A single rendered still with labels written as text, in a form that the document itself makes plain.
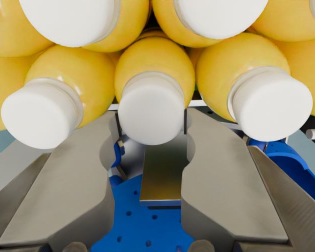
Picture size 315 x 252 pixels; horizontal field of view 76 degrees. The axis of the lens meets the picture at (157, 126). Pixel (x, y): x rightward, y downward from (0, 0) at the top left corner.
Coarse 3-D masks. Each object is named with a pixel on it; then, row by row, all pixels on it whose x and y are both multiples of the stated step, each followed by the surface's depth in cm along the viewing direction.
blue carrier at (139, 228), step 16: (112, 192) 27; (128, 192) 26; (128, 208) 24; (144, 208) 24; (128, 224) 23; (144, 224) 22; (160, 224) 22; (176, 224) 22; (112, 240) 21; (128, 240) 21; (144, 240) 21; (160, 240) 21; (176, 240) 21; (192, 240) 21
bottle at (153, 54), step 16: (144, 32) 20; (160, 32) 19; (128, 48) 15; (144, 48) 14; (160, 48) 14; (176, 48) 15; (128, 64) 13; (144, 64) 13; (160, 64) 13; (176, 64) 13; (128, 80) 13; (176, 80) 13; (192, 80) 15
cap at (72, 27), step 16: (32, 0) 9; (48, 0) 9; (64, 0) 9; (80, 0) 9; (96, 0) 9; (112, 0) 9; (32, 16) 9; (48, 16) 9; (64, 16) 9; (80, 16) 9; (96, 16) 9; (112, 16) 10; (48, 32) 9; (64, 32) 9; (80, 32) 9; (96, 32) 9
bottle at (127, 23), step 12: (120, 0) 11; (132, 0) 11; (144, 0) 13; (120, 12) 11; (132, 12) 12; (144, 12) 13; (120, 24) 12; (132, 24) 12; (144, 24) 14; (108, 36) 12; (120, 36) 12; (132, 36) 14; (84, 48) 13; (96, 48) 13; (108, 48) 13; (120, 48) 14
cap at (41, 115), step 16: (16, 96) 11; (32, 96) 11; (48, 96) 11; (64, 96) 12; (16, 112) 11; (32, 112) 11; (48, 112) 11; (64, 112) 12; (16, 128) 12; (32, 128) 12; (48, 128) 12; (64, 128) 12; (32, 144) 13; (48, 144) 13
